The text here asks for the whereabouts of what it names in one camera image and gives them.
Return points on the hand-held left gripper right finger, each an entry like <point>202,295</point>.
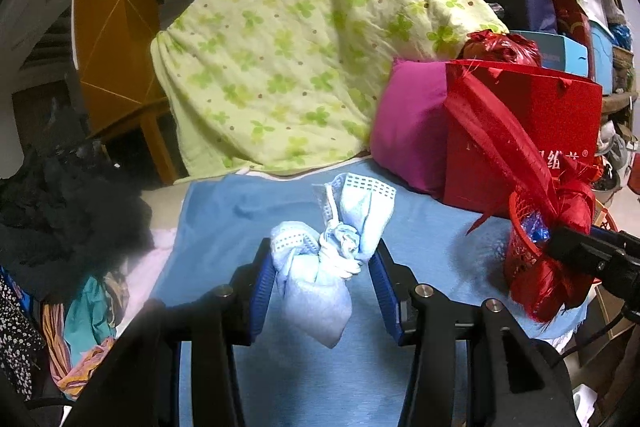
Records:
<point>384,289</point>

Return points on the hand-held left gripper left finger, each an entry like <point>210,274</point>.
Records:
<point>262,287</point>

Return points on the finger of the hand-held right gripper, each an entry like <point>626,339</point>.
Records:
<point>575,249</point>

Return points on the red satin ribbon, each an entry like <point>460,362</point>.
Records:
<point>555,292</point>

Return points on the blue face mask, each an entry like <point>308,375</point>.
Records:
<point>315,297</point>

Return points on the red mesh basket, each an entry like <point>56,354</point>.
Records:
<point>520,252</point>

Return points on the crumpled blue wrapper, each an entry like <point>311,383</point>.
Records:
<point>535,227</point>

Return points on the brown cardboard box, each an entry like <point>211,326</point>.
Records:
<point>607,314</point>

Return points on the light blue bed sheet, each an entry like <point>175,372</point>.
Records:
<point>225,227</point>

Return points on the pale pink cloth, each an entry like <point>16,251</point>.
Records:
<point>150,257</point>

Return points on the red paper bag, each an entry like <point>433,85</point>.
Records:
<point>550,117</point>

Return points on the wooden table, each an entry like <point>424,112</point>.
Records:
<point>620,101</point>

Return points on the magenta pillow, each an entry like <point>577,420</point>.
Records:
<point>410,127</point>

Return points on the teal cloth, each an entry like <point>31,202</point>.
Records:
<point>87,307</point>

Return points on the blue storage bin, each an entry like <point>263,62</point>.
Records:
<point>602,57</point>

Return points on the light blue cardboard box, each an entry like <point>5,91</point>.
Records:
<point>565,52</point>

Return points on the striped colourful cloth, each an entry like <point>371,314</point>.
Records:
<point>70,369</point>

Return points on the black clothes pile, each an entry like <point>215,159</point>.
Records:
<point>65,217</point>

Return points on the red plastic bag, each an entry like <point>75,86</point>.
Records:
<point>500,47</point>

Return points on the red gift box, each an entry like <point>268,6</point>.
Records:
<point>575,27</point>

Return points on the green clover quilt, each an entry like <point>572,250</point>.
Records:
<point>280,57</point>

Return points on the black white patterned cloth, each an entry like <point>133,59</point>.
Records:
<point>20,342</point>

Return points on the orange wooden cabinet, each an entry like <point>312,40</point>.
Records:
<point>115,32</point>

